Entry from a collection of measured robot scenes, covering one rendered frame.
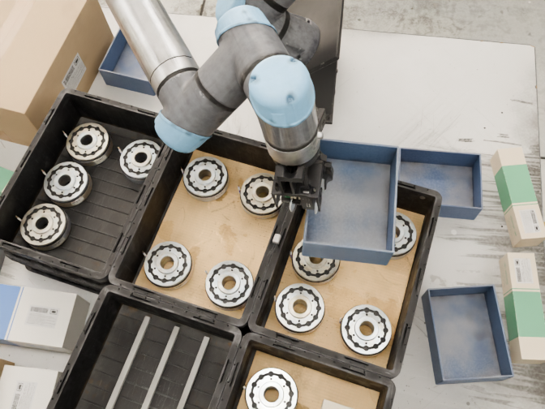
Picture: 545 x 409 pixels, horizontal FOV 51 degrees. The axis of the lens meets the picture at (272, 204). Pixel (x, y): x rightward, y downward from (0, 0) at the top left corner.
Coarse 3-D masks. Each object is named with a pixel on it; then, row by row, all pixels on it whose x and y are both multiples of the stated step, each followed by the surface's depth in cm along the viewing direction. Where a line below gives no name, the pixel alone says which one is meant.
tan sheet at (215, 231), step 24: (240, 168) 134; (168, 216) 130; (192, 216) 130; (216, 216) 130; (240, 216) 129; (168, 240) 128; (192, 240) 127; (216, 240) 127; (240, 240) 127; (264, 240) 127; (168, 264) 125; (216, 264) 125; (192, 288) 123; (240, 312) 120
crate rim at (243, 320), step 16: (256, 144) 125; (160, 176) 123; (144, 208) 120; (288, 208) 119; (128, 240) 119; (112, 272) 115; (128, 288) 113; (144, 288) 113; (256, 288) 112; (176, 304) 111; (192, 304) 111; (224, 320) 110; (240, 320) 110
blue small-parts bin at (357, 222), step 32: (352, 160) 106; (384, 160) 105; (352, 192) 104; (384, 192) 104; (320, 224) 102; (352, 224) 102; (384, 224) 101; (320, 256) 99; (352, 256) 97; (384, 256) 95
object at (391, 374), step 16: (432, 192) 119; (432, 208) 118; (288, 224) 117; (432, 224) 116; (272, 256) 115; (272, 272) 113; (416, 288) 112; (256, 304) 111; (416, 304) 110; (256, 320) 110; (272, 336) 108; (288, 336) 108; (320, 352) 108; (336, 352) 107; (400, 352) 106; (368, 368) 105; (384, 368) 105; (400, 368) 105
